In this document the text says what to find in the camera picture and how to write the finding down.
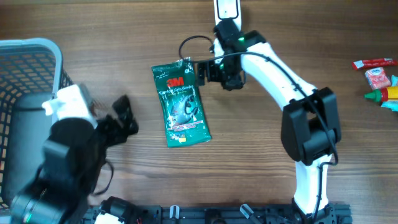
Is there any green 3M gloves packet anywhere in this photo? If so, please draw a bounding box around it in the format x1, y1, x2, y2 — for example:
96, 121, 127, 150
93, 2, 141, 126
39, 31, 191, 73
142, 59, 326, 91
151, 60, 211, 147

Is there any red stick sachet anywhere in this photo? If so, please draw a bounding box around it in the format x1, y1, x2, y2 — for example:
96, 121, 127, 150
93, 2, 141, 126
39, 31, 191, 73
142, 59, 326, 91
351, 58, 397, 70

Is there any red white small packet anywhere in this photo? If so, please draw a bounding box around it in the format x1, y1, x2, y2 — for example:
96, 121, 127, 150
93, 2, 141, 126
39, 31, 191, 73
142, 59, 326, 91
365, 67, 391, 90

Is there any red sauce bottle green cap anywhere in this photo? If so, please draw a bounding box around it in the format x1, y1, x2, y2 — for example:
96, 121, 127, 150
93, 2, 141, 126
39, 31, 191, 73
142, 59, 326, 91
364, 86, 398, 103

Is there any light green tissue packet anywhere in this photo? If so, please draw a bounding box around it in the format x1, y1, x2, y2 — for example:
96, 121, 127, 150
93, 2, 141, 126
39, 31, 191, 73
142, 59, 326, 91
381, 75, 397, 112

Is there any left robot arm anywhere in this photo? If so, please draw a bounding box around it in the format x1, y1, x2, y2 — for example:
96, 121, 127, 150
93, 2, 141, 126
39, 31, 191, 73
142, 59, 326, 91
11, 95, 139, 223

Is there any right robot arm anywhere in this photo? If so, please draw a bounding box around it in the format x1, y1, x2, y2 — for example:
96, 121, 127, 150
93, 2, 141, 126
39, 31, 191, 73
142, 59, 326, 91
198, 18, 341, 223

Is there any white barcode scanner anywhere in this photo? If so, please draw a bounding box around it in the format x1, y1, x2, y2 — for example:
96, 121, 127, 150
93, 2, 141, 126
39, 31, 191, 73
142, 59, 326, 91
213, 0, 242, 30

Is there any grey plastic mesh basket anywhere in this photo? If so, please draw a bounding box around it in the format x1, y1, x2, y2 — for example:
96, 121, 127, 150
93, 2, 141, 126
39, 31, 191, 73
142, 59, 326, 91
1, 38, 73, 212

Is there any black right camera cable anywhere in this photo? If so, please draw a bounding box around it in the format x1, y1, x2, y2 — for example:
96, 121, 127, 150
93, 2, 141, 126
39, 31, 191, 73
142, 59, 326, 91
178, 35, 340, 224

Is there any black camera cable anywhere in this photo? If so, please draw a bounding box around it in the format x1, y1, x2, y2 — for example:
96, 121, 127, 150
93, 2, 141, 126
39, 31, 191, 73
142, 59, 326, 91
91, 158, 115, 197
178, 35, 340, 224

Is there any black left camera cable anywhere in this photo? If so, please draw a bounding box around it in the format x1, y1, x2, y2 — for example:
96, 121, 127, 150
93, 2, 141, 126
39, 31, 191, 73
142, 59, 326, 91
91, 158, 115, 197

